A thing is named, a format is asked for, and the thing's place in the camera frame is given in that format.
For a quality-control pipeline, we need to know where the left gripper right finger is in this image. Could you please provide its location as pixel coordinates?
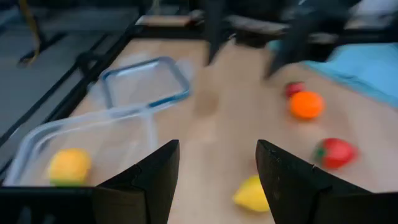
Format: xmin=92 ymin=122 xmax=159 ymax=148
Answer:
xmin=255 ymin=139 xmax=373 ymax=224

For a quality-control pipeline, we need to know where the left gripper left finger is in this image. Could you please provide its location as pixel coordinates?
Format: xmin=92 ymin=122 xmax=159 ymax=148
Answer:
xmin=93 ymin=139 xmax=180 ymax=224

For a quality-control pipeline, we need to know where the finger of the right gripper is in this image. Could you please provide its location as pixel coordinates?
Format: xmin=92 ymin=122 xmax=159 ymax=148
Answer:
xmin=205 ymin=0 xmax=226 ymax=65
xmin=264 ymin=18 xmax=312 ymax=78

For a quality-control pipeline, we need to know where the yellow toy lemon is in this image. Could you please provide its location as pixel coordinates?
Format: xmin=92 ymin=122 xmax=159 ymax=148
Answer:
xmin=232 ymin=175 xmax=270 ymax=213

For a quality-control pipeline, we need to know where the red toy strawberry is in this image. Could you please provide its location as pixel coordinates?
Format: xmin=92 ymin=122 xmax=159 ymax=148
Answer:
xmin=284 ymin=81 xmax=305 ymax=99

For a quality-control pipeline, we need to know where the ribbed orange toy fruit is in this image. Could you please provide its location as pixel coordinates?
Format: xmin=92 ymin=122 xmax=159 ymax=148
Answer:
xmin=289 ymin=91 xmax=325 ymax=121

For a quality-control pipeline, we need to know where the small green toy vegetable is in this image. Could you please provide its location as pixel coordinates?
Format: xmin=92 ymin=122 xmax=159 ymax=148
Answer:
xmin=49 ymin=179 xmax=91 ymax=187

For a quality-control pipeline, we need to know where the yellow toy bell pepper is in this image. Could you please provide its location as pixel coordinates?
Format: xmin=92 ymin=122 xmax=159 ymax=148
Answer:
xmin=49 ymin=148 xmax=91 ymax=183

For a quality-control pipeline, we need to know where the clear plastic tupperware container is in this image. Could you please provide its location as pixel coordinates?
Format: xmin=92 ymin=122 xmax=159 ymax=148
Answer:
xmin=2 ymin=107 xmax=156 ymax=187

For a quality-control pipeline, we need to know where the blue cloth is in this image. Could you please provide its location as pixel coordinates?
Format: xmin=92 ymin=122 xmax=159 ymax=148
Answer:
xmin=269 ymin=42 xmax=398 ymax=108

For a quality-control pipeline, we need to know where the clear blue-rimmed container lid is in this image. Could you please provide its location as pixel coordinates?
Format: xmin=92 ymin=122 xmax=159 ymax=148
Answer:
xmin=99 ymin=56 xmax=191 ymax=110

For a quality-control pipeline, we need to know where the yellow hanging cable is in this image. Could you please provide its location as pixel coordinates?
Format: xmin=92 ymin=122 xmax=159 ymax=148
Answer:
xmin=17 ymin=0 xmax=42 ymax=68

